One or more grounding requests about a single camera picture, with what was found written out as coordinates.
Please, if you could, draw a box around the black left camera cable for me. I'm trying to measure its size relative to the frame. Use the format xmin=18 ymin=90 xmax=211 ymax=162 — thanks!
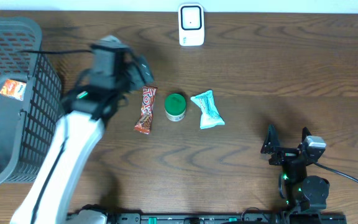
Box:
xmin=17 ymin=49 xmax=93 ymax=55

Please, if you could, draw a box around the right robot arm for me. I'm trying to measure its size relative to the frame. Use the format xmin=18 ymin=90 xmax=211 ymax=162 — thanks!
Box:
xmin=260 ymin=125 xmax=329 ymax=223

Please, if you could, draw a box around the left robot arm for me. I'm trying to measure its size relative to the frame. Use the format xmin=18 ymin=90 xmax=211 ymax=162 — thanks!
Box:
xmin=11 ymin=40 xmax=154 ymax=223

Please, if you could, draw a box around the orange snack packet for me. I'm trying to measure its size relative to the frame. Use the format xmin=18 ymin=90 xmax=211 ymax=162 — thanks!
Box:
xmin=0 ymin=79 xmax=27 ymax=101

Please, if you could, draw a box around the green lid jar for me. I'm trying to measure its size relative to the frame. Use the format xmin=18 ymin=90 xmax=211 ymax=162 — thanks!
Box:
xmin=165 ymin=93 xmax=186 ymax=122

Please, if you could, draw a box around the grey plastic mesh basket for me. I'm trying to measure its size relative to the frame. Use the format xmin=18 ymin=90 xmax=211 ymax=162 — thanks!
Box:
xmin=0 ymin=17 xmax=62 ymax=184

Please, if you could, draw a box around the white barcode scanner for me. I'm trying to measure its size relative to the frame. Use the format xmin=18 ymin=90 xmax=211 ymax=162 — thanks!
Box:
xmin=178 ymin=3 xmax=205 ymax=47

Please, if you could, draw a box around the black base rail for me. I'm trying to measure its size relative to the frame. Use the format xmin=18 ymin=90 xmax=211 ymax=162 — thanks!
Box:
xmin=67 ymin=212 xmax=348 ymax=224

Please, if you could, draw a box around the red Top chocolate bar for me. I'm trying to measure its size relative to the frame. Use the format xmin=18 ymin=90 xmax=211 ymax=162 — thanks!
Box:
xmin=134 ymin=86 xmax=157 ymax=134

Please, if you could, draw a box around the light teal snack packet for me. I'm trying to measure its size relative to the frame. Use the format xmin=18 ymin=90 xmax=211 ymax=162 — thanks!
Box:
xmin=190 ymin=90 xmax=225 ymax=129

